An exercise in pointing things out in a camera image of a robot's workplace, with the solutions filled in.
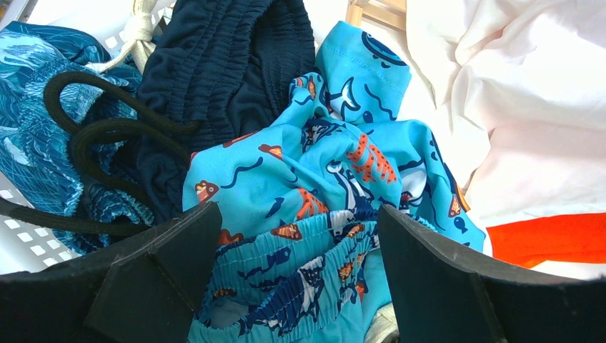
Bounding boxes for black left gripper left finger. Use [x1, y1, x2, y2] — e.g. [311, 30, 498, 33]
[1, 202, 222, 342]

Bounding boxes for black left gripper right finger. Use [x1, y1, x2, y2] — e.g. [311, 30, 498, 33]
[377, 205, 605, 342]

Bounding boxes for teal shark print shorts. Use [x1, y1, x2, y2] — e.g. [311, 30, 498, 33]
[182, 22, 486, 342]

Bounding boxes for orange mesh shorts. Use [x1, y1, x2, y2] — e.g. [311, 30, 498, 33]
[487, 213, 605, 269]

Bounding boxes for blue leaf print shorts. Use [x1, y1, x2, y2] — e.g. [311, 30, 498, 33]
[1, 21, 154, 255]

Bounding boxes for navy blue shorts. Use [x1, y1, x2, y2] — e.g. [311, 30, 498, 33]
[0, 0, 317, 238]

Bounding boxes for white plastic basket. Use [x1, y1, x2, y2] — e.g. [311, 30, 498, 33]
[0, 0, 176, 277]

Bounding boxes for white garment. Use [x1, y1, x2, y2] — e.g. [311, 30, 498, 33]
[302, 0, 606, 280]

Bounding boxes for wooden clothes rack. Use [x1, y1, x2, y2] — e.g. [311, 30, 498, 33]
[345, 0, 407, 31]

